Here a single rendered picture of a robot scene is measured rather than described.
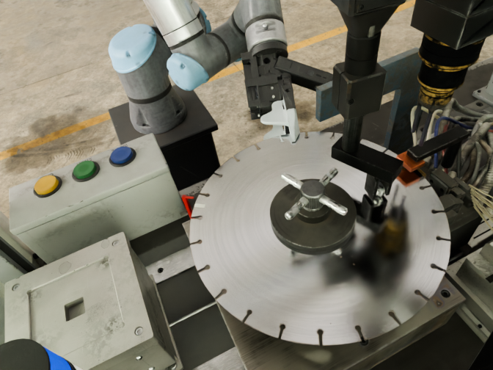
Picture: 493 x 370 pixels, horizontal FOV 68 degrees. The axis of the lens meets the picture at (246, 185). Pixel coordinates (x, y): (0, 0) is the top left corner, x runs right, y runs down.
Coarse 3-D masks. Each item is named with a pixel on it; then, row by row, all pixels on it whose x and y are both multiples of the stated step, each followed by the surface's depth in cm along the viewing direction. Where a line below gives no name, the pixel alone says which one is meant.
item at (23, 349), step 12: (0, 348) 20; (12, 348) 20; (24, 348) 19; (36, 348) 19; (0, 360) 19; (12, 360) 19; (24, 360) 19; (36, 360) 19; (48, 360) 19; (60, 360) 21
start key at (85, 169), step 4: (80, 164) 67; (84, 164) 67; (88, 164) 67; (92, 164) 67; (76, 168) 67; (80, 168) 66; (84, 168) 66; (88, 168) 66; (92, 168) 66; (76, 172) 66; (80, 172) 66; (84, 172) 66; (88, 172) 65; (92, 172) 66; (76, 176) 65; (80, 176) 65; (84, 176) 65; (88, 176) 66
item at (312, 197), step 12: (288, 180) 46; (312, 180) 45; (324, 180) 45; (300, 192) 45; (312, 192) 44; (324, 192) 44; (300, 204) 43; (312, 204) 44; (324, 204) 43; (336, 204) 43; (288, 216) 42
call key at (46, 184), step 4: (48, 176) 66; (52, 176) 66; (40, 180) 66; (44, 180) 66; (48, 180) 65; (52, 180) 65; (56, 180) 65; (36, 184) 65; (40, 184) 65; (44, 184) 65; (48, 184) 65; (52, 184) 65; (56, 184) 65; (36, 188) 64; (40, 188) 64; (44, 188) 64; (48, 188) 64; (52, 188) 64; (40, 192) 64; (44, 192) 64; (48, 192) 64
